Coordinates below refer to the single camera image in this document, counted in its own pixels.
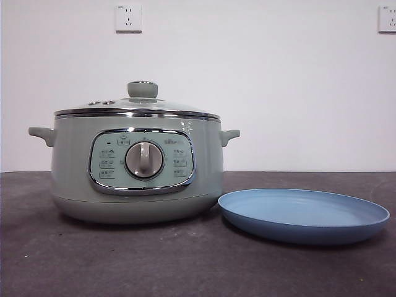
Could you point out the glass lid with green knob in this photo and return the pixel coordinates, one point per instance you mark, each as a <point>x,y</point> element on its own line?
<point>173,106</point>

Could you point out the blue round plate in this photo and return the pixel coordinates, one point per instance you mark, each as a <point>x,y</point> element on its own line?
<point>297,213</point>

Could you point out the pale green electric steamer pot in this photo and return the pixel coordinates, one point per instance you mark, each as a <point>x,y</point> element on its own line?
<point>68,173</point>

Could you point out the white wall socket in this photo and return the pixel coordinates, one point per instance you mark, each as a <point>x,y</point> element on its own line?
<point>388,19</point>
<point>129,18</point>

